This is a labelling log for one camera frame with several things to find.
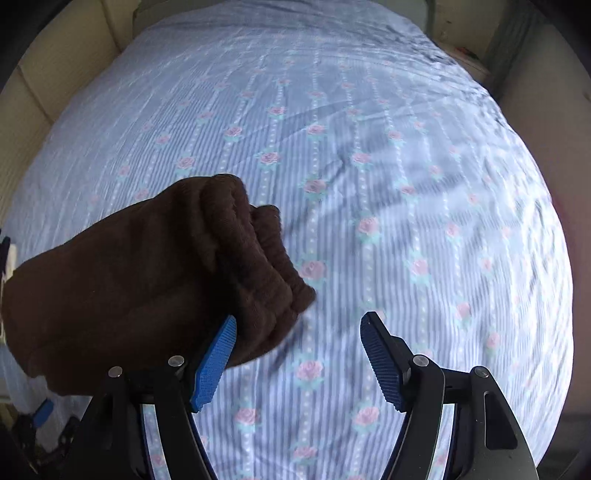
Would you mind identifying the brown fleece pants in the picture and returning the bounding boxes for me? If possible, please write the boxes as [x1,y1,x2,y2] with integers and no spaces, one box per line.
[1,174,315,395]

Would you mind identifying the blue floral bed sheet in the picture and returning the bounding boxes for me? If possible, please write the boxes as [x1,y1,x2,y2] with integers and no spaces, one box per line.
[6,1,573,479]

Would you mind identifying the white nightstand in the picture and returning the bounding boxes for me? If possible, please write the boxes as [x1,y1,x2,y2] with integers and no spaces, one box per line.
[437,41,490,85]

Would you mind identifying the green curtain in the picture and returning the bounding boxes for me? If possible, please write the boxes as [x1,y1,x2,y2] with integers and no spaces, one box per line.
[483,1,531,97]

